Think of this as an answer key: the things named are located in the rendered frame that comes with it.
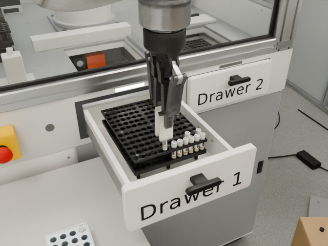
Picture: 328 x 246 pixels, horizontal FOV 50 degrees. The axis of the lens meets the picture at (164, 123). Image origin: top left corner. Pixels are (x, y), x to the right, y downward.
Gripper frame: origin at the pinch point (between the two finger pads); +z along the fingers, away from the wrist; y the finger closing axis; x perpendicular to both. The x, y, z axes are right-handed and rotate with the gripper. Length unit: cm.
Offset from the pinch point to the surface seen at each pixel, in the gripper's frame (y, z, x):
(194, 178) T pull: -12.0, 5.4, -0.5
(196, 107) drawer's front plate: 20.8, 13.5, -20.9
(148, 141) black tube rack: 3.8, 6.7, 2.0
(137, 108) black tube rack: 17.6, 6.8, -1.3
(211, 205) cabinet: 22, 61, -31
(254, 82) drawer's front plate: 20.8, 9.8, -41.1
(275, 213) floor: 30, 97, -78
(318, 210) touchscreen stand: 20, 93, -96
